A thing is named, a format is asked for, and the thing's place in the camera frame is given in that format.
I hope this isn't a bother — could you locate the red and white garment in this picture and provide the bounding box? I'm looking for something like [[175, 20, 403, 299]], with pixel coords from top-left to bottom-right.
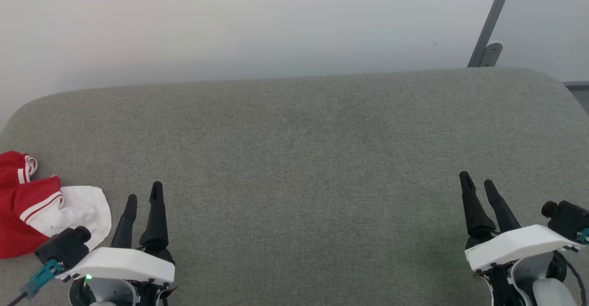
[[0, 151, 112, 259]]

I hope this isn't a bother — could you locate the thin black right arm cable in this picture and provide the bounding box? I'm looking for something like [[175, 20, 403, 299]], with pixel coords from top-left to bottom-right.
[[558, 250, 588, 305]]

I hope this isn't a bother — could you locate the grey metal post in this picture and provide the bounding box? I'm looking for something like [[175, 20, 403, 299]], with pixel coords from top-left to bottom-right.
[[467, 0, 518, 68]]

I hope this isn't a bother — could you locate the grey fabric sofa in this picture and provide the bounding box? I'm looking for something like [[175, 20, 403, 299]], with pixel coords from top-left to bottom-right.
[[0, 67, 589, 306]]

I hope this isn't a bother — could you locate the left camera cable, teal plug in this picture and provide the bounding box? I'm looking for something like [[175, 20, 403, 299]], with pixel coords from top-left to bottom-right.
[[0, 259, 64, 306]]

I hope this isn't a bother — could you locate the grey metal post bracket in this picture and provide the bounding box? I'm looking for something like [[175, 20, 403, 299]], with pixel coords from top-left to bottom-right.
[[481, 42, 503, 68]]

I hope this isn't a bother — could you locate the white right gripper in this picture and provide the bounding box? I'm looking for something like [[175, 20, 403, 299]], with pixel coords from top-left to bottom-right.
[[459, 171, 581, 306]]

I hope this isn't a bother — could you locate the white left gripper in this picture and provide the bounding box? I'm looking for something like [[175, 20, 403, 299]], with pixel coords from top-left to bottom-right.
[[55, 181, 178, 306]]

